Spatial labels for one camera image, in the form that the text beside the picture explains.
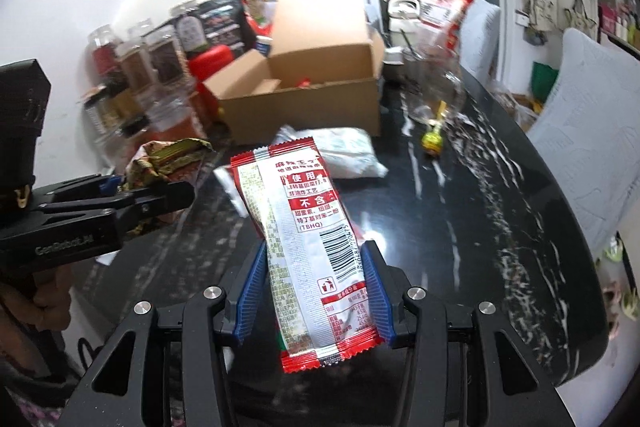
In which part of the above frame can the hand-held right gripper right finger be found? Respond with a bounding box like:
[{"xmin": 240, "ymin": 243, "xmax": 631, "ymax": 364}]
[{"xmin": 361, "ymin": 239, "xmax": 576, "ymax": 427}]

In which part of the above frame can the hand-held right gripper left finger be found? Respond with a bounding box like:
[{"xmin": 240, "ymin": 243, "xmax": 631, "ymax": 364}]
[{"xmin": 60, "ymin": 239, "xmax": 268, "ymax": 427}]

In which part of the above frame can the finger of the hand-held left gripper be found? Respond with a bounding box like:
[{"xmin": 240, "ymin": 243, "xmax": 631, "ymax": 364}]
[
  {"xmin": 30, "ymin": 173, "xmax": 126, "ymax": 202},
  {"xmin": 37, "ymin": 180, "xmax": 196, "ymax": 240}
]

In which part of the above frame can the green brown snack packet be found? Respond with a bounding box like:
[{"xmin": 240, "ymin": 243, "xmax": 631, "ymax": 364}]
[{"xmin": 125, "ymin": 138, "xmax": 216, "ymax": 240}]

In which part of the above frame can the long red white snack packet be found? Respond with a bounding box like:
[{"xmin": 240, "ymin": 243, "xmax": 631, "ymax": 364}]
[{"xmin": 230, "ymin": 136, "xmax": 388, "ymax": 375}]

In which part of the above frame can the white line-drawing bread packet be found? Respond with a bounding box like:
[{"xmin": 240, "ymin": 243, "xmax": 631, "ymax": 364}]
[{"xmin": 272, "ymin": 125, "xmax": 390, "ymax": 180}]

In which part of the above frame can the yellow lollipop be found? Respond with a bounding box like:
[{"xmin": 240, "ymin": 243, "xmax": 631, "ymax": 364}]
[{"xmin": 421, "ymin": 101, "xmax": 447, "ymax": 156}]

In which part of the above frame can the brown cardboard box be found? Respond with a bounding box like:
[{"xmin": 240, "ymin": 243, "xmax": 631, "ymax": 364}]
[{"xmin": 202, "ymin": 0, "xmax": 386, "ymax": 145}]

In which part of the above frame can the person's left hand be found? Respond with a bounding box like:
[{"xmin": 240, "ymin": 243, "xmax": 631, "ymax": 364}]
[{"xmin": 27, "ymin": 264, "xmax": 76, "ymax": 333}]

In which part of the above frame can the clear silver snack packet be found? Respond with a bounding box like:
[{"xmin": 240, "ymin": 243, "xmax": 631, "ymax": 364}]
[{"xmin": 212, "ymin": 164, "xmax": 251, "ymax": 212}]

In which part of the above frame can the cluster of clear food jars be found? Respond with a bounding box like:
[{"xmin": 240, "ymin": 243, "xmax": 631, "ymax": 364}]
[{"xmin": 82, "ymin": 0, "xmax": 211, "ymax": 172}]

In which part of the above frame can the red plastic canister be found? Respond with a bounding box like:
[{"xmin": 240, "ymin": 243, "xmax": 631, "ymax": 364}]
[{"xmin": 187, "ymin": 45, "xmax": 236, "ymax": 128}]

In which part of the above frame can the black foil bag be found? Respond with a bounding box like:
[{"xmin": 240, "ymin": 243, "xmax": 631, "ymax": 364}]
[{"xmin": 192, "ymin": 0, "xmax": 248, "ymax": 52}]

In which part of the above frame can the red patterned box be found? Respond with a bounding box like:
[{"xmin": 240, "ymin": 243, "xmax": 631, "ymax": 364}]
[{"xmin": 245, "ymin": 14, "xmax": 273, "ymax": 40}]

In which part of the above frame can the clear glass mug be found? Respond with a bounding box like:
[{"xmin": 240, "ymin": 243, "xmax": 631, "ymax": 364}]
[{"xmin": 402, "ymin": 32, "xmax": 466, "ymax": 122}]

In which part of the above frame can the green shopping bag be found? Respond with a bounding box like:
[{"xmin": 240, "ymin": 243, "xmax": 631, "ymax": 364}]
[{"xmin": 530, "ymin": 61, "xmax": 560, "ymax": 100}]

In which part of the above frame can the red white nut bag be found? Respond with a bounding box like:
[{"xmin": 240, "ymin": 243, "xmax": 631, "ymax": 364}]
[{"xmin": 416, "ymin": 0, "xmax": 476, "ymax": 52}]

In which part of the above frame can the printed canvas tote bag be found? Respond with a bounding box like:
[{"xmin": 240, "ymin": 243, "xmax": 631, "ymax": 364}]
[
  {"xmin": 517, "ymin": 0, "xmax": 556, "ymax": 48},
  {"xmin": 562, "ymin": 0, "xmax": 601, "ymax": 32}
]

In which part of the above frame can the row of small cosmetic bottles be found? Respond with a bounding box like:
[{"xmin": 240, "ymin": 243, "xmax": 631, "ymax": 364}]
[{"xmin": 597, "ymin": 2, "xmax": 640, "ymax": 52}]

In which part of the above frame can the white handled water jug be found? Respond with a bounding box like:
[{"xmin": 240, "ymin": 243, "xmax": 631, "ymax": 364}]
[{"xmin": 387, "ymin": 0, "xmax": 421, "ymax": 40}]

